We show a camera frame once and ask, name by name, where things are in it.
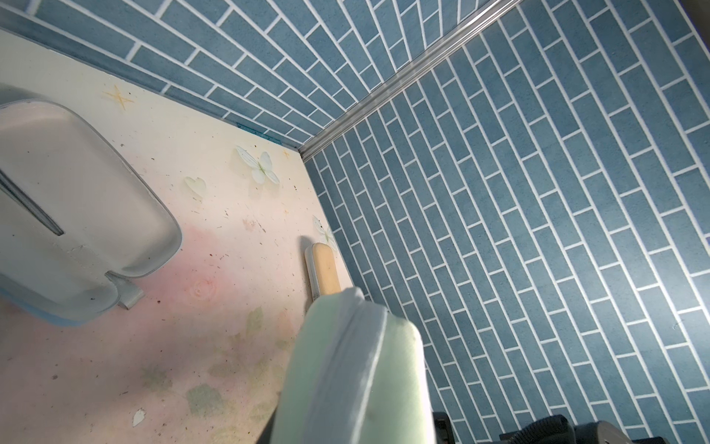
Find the beige umbrella case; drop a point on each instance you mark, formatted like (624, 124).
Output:
(322, 270)

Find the mint green umbrella case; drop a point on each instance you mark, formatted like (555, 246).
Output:
(356, 375)

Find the blue umbrella case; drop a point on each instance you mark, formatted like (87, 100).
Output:
(79, 226)

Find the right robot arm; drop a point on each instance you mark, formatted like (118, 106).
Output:
(558, 429)

